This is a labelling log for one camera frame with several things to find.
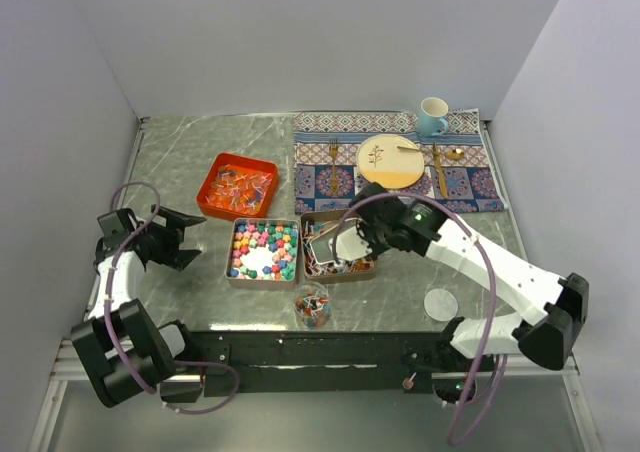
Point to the cream and orange plate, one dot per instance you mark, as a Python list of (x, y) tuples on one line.
[(378, 160)]

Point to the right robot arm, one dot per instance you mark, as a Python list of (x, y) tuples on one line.
[(549, 310)]

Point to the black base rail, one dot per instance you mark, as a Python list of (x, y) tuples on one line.
[(322, 361)]

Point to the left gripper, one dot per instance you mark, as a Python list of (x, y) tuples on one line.
[(174, 257)]

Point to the clear round lid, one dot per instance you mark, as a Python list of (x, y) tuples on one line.
[(440, 305)]

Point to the gold fork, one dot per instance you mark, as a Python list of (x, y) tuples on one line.
[(333, 154)]

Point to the gold knife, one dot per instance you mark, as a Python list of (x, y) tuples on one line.
[(440, 171)]

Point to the clear plastic cup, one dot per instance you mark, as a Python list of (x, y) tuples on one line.
[(312, 305)]

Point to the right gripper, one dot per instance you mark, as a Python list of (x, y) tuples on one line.
[(364, 231)]

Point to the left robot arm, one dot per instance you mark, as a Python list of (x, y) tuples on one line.
[(120, 262)]

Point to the gold spoon on mat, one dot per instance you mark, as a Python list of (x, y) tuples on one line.
[(452, 155)]

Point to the light blue mug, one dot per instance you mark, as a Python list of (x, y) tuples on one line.
[(432, 118)]

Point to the orange plastic tray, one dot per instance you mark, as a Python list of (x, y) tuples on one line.
[(238, 187)]

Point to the tin of star candies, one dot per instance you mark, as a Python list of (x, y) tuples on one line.
[(263, 254)]

